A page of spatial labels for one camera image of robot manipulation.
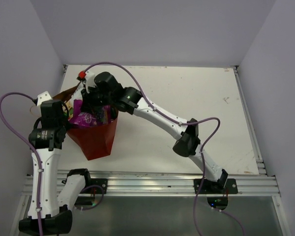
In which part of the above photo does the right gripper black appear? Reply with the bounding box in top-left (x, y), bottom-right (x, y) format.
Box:
top-left (81, 84), bottom-right (114, 115)

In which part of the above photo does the purple candy bag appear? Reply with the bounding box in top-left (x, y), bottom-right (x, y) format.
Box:
top-left (70, 105), bottom-right (112, 128)

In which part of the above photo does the brown yellow chips bag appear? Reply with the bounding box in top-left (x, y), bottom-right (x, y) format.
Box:
top-left (65, 91), bottom-right (83, 123)

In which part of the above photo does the red brown paper bag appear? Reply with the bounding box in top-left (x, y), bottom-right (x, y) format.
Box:
top-left (29, 85), bottom-right (118, 161)

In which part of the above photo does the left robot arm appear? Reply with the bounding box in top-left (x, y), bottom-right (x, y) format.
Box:
top-left (19, 100), bottom-right (92, 236)

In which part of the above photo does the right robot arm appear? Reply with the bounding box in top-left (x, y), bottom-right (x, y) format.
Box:
top-left (77, 71), bottom-right (228, 193)

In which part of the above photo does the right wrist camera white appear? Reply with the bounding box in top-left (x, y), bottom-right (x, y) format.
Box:
top-left (77, 71), bottom-right (96, 93)

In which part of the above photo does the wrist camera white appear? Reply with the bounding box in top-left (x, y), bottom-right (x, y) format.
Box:
top-left (34, 91), bottom-right (52, 107)
top-left (77, 71), bottom-right (96, 93)

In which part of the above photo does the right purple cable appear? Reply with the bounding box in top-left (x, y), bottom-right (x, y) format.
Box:
top-left (85, 62), bottom-right (245, 236)

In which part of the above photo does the purple cable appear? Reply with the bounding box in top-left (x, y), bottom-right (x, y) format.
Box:
top-left (0, 92), bottom-right (49, 236)
top-left (85, 62), bottom-right (245, 236)

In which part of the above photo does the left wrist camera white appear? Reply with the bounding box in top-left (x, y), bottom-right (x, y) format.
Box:
top-left (34, 91), bottom-right (52, 107)

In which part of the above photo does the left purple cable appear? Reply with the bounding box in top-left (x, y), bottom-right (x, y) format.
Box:
top-left (0, 92), bottom-right (49, 236)

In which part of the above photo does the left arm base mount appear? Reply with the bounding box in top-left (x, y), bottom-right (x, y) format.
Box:
top-left (83, 178), bottom-right (108, 196)

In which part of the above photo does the aluminium rail frame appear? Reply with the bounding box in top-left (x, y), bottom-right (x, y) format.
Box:
top-left (51, 65), bottom-right (280, 197)

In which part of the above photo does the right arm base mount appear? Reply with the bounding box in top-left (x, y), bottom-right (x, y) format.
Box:
top-left (199, 178), bottom-right (238, 194)

